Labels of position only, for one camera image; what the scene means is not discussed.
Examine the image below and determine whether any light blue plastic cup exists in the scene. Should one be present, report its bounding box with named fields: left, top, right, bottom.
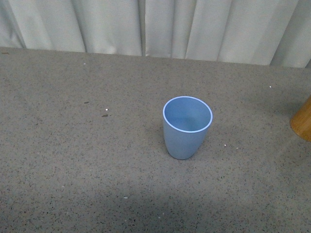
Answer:
left=162, top=96, right=213, bottom=160

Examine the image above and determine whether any bamboo chopstick holder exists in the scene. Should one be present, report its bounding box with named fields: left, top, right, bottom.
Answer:
left=290, top=96, right=311, bottom=142

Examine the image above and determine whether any white pleated curtain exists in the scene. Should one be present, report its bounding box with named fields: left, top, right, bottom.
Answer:
left=0, top=0, right=311, bottom=67

